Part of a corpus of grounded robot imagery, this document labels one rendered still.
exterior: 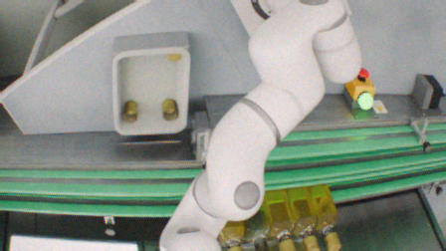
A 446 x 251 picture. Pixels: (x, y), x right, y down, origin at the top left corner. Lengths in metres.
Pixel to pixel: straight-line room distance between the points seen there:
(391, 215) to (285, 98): 0.84
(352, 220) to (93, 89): 0.82
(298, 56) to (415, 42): 0.73
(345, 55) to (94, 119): 0.71
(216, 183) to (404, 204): 0.97
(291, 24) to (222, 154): 0.21
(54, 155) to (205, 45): 0.48
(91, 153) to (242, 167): 0.61
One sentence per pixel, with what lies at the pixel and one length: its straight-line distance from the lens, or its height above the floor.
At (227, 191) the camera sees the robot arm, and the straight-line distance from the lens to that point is 0.69.
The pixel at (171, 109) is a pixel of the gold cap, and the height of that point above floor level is 0.81.
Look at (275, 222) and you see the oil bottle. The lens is 1.14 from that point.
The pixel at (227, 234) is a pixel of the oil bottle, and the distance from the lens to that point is 1.11.
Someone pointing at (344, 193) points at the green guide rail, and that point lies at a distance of 1.33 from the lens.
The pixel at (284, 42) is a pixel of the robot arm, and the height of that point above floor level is 1.18.
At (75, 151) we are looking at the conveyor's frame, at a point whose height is 0.83.
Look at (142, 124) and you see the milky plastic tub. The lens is 1.21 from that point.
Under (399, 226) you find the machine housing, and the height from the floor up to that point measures 1.02.
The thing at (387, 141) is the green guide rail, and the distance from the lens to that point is 1.27.
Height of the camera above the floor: 1.78
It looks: 51 degrees down
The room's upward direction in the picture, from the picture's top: 165 degrees clockwise
